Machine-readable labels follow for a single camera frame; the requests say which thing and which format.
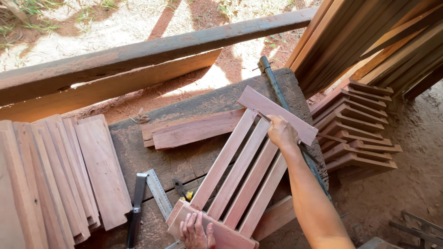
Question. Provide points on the grey flat block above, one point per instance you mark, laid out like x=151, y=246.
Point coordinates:
x=379, y=243

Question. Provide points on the thick wooden support block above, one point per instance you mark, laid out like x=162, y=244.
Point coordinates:
x=273, y=218

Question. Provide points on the thin dark metal tool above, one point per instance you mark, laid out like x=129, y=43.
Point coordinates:
x=263, y=116

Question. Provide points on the stack of notched wooden pieces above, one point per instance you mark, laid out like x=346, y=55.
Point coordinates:
x=356, y=135

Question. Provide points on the wooden slatted panel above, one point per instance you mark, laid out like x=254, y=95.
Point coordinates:
x=242, y=166

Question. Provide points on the stack of flat wooden boards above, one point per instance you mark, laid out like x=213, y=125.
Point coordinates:
x=62, y=179

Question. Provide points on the pliers with yellow grip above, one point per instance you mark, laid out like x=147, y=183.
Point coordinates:
x=180, y=188

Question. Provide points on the person's left hand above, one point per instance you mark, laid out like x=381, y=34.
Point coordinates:
x=193, y=235

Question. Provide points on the long rough wooden plank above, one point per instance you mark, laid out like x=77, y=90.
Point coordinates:
x=114, y=83

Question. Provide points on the rusty metal frame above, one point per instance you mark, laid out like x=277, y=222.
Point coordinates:
x=420, y=230

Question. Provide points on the long weathered wooden beam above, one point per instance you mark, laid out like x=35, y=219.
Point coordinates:
x=138, y=52

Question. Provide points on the person's right fingers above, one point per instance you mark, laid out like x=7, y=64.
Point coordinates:
x=272, y=126

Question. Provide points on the person's right hand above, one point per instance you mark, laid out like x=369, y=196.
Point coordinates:
x=283, y=135

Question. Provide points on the scrap of tangled twine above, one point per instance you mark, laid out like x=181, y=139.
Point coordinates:
x=142, y=118

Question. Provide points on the dark metal bar clamp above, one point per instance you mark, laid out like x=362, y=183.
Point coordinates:
x=275, y=83

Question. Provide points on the stack of leaning long planks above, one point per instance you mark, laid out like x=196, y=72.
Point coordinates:
x=363, y=38

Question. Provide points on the short reddish wooden board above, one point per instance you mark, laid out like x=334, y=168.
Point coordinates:
x=148, y=133
x=197, y=131

